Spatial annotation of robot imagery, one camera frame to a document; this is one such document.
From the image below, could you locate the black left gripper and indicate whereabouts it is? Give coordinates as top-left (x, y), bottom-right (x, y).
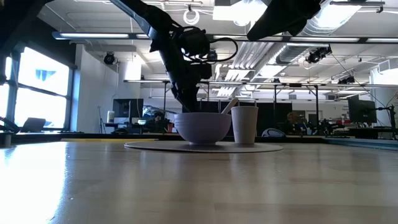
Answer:
top-left (149, 26), bottom-right (214, 113)

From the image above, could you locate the wooden spoon handle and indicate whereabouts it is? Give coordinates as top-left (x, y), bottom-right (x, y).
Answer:
top-left (221, 98), bottom-right (240, 115)

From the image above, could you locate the white ceramic bowl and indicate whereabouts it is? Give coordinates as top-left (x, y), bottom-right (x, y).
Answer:
top-left (174, 112), bottom-right (233, 146)

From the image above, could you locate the person at desk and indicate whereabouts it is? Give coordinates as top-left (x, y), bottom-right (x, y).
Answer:
top-left (285, 111), bottom-right (303, 133)
top-left (145, 111), bottom-right (169, 134)

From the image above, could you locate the white ribbed cup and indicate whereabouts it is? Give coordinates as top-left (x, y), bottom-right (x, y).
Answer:
top-left (230, 106), bottom-right (259, 145)

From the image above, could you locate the black computer monitor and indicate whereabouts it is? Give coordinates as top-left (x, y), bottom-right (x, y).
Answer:
top-left (347, 98), bottom-right (378, 124)
top-left (112, 98), bottom-right (145, 119)

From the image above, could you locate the round flat white plate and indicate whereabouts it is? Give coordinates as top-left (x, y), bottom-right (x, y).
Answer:
top-left (123, 140), bottom-right (284, 154)

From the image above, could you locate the white rounded object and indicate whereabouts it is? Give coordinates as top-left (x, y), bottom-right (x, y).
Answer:
top-left (261, 128), bottom-right (287, 138)

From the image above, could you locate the open laptop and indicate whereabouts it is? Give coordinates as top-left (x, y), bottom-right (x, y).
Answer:
top-left (20, 117), bottom-right (47, 134)

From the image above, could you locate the black cable loop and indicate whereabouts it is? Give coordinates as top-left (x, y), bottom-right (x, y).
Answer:
top-left (210, 37), bottom-right (239, 63)

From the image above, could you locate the coiled white cable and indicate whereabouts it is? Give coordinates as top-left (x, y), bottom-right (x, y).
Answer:
top-left (183, 9), bottom-right (201, 26)

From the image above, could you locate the silver ceiling duct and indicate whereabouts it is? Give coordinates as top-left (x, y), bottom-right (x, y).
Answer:
top-left (275, 9), bottom-right (343, 66)

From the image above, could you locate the overhead frame light bar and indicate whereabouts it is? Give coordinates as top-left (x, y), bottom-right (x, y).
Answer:
top-left (51, 30), bottom-right (398, 45)

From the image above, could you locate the black ceiling camera cluster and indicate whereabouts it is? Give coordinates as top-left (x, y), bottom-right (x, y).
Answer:
top-left (305, 45), bottom-right (333, 65)

